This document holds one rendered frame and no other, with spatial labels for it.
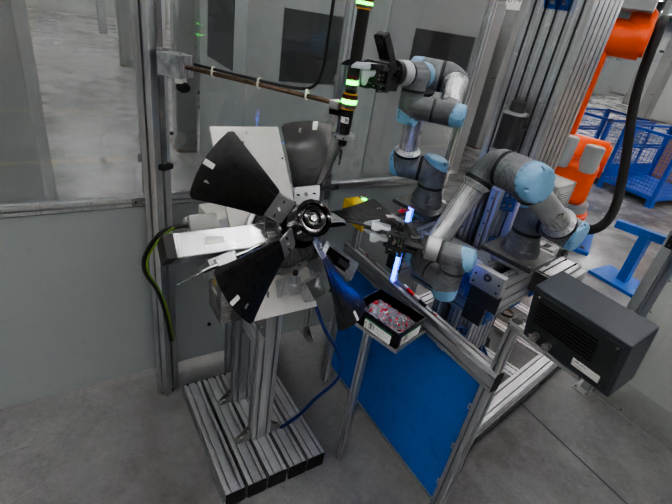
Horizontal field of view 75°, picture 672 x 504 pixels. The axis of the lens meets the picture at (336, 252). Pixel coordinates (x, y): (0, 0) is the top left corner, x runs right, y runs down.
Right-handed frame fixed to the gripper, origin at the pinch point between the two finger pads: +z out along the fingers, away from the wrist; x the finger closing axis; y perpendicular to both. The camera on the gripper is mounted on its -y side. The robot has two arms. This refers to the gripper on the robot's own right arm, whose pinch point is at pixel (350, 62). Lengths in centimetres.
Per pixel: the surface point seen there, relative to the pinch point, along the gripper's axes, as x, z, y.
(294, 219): -1.1, 14.2, 44.4
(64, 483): 41, 81, 166
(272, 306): 4, 15, 80
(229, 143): 16.5, 26.6, 25.7
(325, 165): 7.2, -2.9, 32.1
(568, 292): -69, -23, 42
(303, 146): 17.0, -1.0, 28.8
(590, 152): 47, -383, 73
